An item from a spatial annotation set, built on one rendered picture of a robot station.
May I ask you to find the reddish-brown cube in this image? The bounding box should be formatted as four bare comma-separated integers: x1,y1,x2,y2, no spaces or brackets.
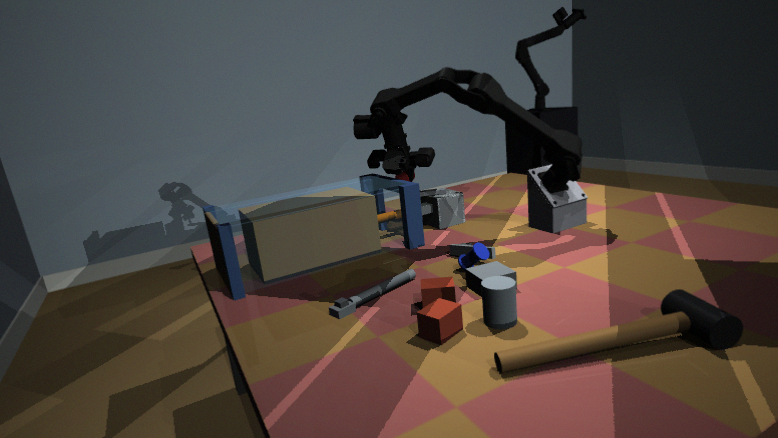
417,298,463,345
421,277,456,308

